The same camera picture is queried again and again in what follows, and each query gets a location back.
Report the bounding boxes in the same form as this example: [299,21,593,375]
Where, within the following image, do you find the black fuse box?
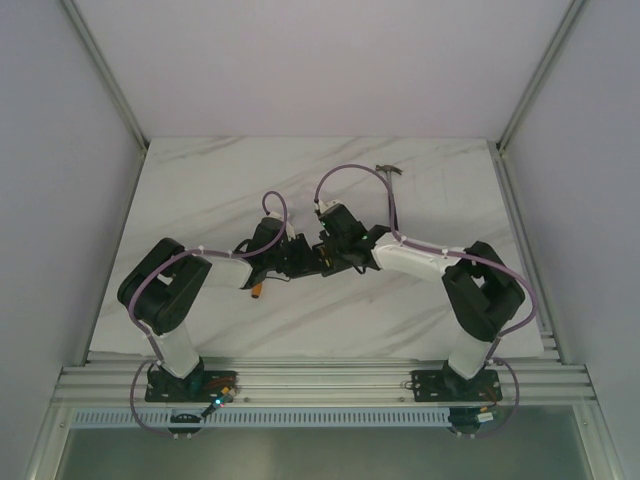
[312,243,352,277]

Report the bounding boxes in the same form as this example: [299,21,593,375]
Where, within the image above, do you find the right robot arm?
[315,200,525,399]

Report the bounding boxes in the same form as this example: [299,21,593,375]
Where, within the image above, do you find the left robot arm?
[117,214,326,402]

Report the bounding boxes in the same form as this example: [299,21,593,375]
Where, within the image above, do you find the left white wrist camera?
[285,213,296,238]

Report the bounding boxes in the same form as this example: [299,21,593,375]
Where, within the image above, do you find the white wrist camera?
[314,199,342,216]
[285,213,296,238]

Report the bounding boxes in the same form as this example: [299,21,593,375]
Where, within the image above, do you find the orange handle screwdriver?
[251,282,264,299]

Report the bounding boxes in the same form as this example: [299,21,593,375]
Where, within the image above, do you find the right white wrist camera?
[314,199,342,216]

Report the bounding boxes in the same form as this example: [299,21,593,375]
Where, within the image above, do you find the claw hammer black handle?
[375,164,403,230]

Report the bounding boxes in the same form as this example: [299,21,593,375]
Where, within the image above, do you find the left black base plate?
[145,370,237,403]

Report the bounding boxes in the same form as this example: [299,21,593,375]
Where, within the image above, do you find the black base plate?
[145,370,237,403]
[409,369,503,403]

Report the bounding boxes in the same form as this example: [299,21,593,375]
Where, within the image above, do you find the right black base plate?
[409,369,503,403]

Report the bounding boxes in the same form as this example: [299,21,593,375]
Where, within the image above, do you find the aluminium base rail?
[51,354,596,406]

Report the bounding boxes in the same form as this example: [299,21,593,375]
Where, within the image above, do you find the slotted grey cable duct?
[68,409,451,430]

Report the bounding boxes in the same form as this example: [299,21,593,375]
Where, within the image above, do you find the left aluminium frame post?
[59,0,150,153]

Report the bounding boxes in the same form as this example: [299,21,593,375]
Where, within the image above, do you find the aluminium frame post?
[59,0,150,153]
[496,0,590,155]

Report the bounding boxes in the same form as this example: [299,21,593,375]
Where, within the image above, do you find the right aluminium frame post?
[496,0,590,155]

